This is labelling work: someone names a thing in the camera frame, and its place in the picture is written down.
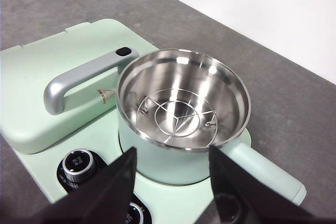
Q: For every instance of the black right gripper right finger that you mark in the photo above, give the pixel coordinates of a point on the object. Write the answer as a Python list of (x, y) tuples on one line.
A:
[(241, 203)]

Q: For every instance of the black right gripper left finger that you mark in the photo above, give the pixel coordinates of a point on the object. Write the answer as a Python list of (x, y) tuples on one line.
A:
[(105, 195)]

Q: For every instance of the mint green steamer pot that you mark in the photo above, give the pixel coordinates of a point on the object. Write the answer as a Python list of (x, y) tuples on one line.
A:
[(170, 163)]

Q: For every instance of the silver control knob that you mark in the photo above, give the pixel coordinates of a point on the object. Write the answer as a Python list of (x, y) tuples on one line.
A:
[(136, 213), (77, 162)]

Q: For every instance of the mint green breakfast machine base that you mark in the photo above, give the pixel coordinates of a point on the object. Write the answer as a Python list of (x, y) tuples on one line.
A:
[(170, 197)]

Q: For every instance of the red triangular warning sticker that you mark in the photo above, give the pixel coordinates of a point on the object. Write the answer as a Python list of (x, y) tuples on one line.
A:
[(105, 96)]

